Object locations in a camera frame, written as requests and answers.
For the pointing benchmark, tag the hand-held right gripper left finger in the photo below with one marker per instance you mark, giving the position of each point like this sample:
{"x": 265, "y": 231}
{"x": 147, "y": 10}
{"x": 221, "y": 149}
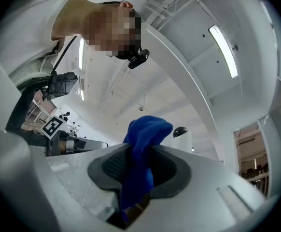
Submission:
{"x": 73, "y": 170}

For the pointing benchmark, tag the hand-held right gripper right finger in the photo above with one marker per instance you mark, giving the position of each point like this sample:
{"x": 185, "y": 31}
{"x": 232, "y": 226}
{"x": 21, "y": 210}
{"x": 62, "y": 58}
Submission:
{"x": 203, "y": 190}

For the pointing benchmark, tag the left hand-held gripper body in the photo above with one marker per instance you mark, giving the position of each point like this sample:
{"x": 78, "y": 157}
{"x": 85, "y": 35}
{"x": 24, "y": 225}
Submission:
{"x": 54, "y": 127}

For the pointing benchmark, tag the small round white device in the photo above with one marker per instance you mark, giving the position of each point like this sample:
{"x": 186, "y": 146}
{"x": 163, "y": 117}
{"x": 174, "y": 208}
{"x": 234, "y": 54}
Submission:
{"x": 182, "y": 140}

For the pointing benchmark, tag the blue cloth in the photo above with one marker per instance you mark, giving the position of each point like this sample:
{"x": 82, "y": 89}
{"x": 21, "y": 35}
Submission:
{"x": 143, "y": 134}

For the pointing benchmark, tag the potted plant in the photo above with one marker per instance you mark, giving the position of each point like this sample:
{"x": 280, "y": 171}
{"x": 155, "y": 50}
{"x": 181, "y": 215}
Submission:
{"x": 74, "y": 129}

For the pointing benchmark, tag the glass doorway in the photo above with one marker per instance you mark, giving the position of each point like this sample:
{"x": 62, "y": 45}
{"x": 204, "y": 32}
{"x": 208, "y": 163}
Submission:
{"x": 251, "y": 158}

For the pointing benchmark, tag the long ceiling light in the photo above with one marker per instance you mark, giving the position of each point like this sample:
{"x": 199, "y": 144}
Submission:
{"x": 81, "y": 53}
{"x": 223, "y": 51}

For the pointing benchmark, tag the person's light shirt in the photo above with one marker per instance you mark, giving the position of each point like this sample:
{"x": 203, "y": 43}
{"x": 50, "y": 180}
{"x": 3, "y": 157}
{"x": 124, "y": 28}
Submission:
{"x": 27, "y": 28}

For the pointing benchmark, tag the person's head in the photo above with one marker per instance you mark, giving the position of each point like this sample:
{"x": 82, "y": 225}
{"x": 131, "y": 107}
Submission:
{"x": 106, "y": 25}

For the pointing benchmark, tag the white ceiling pipes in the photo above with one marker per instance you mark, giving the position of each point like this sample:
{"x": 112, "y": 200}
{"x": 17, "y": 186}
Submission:
{"x": 169, "y": 6}

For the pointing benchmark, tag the black head camera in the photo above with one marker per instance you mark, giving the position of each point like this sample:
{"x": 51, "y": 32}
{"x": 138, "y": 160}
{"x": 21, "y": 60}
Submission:
{"x": 138, "y": 58}

